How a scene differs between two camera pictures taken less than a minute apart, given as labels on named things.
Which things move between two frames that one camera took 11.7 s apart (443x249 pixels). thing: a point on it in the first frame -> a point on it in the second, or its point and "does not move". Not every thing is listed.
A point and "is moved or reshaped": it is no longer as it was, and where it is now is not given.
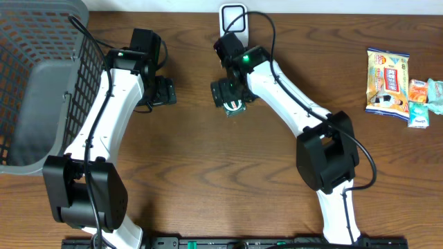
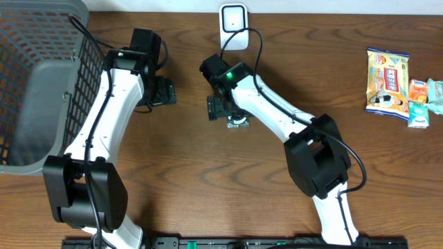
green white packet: x=419 y=115 does not move
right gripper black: x=219 y=93 -> x=214 y=108
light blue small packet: x=435 y=96 does not move
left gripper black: x=165 y=91 does not move
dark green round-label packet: x=235 y=107 is moved or reshaped
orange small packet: x=417 y=90 does not move
